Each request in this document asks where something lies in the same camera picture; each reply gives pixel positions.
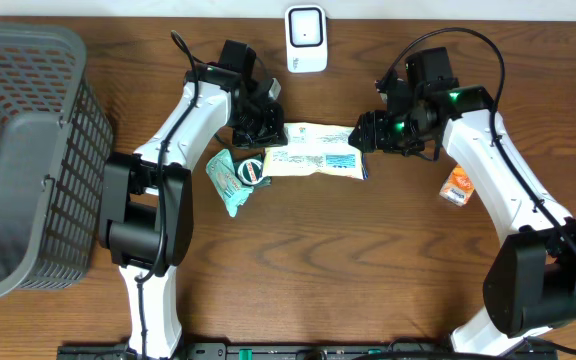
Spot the dark grey plastic basket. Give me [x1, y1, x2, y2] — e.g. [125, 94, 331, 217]
[0, 23, 114, 298]

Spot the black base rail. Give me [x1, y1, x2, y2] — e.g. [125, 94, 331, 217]
[57, 341, 557, 360]

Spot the white barcode scanner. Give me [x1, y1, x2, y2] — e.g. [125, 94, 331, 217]
[284, 5, 328, 73]

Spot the teal wet wipes packet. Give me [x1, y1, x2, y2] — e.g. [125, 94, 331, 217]
[206, 149, 253, 218]

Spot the dark green round-label packet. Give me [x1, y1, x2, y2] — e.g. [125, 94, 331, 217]
[234, 154, 272, 189]

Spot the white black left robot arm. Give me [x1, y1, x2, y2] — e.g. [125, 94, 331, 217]
[99, 64, 285, 359]

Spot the orange Kleenex tissue pack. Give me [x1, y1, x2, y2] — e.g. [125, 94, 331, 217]
[439, 165, 475, 206]

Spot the large white snack bag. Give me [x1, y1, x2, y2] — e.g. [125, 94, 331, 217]
[262, 122, 367, 180]

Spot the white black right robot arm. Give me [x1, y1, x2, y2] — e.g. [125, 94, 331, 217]
[348, 81, 576, 356]

